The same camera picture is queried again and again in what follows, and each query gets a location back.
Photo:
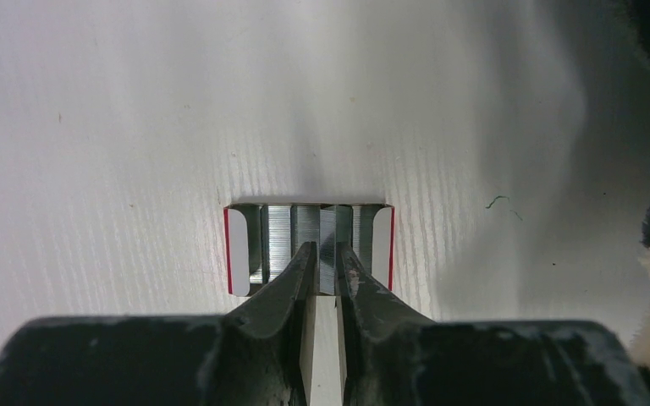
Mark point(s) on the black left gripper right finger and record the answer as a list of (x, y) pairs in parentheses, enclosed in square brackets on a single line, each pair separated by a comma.
[(394, 355)]

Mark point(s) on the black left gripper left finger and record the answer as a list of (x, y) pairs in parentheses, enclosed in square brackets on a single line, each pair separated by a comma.
[(249, 356)]

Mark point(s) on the staple box with staples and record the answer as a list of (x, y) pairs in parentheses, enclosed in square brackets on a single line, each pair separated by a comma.
[(261, 239)]

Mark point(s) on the staple strip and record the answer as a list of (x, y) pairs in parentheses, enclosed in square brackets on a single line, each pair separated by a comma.
[(327, 248)]

